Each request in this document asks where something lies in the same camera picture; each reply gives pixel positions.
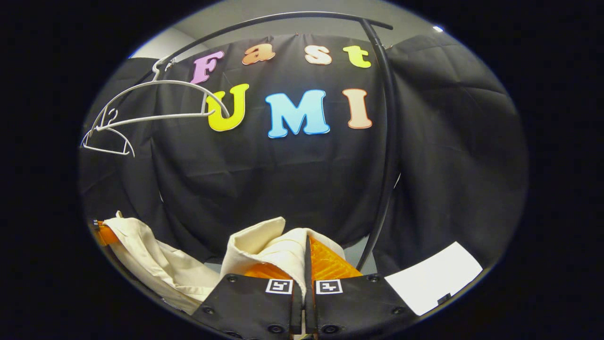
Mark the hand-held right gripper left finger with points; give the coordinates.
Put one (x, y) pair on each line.
(250, 302)

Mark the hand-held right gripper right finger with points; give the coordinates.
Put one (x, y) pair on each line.
(309, 307)

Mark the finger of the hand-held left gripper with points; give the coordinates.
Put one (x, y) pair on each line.
(106, 233)

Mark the cream shirt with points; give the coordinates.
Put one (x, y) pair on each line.
(165, 274)

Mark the white clothes hanger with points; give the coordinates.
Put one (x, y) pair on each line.
(170, 82)
(104, 149)

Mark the black clothes rack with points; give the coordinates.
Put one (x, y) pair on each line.
(390, 141)

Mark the white paper sheet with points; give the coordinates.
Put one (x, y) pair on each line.
(434, 278)

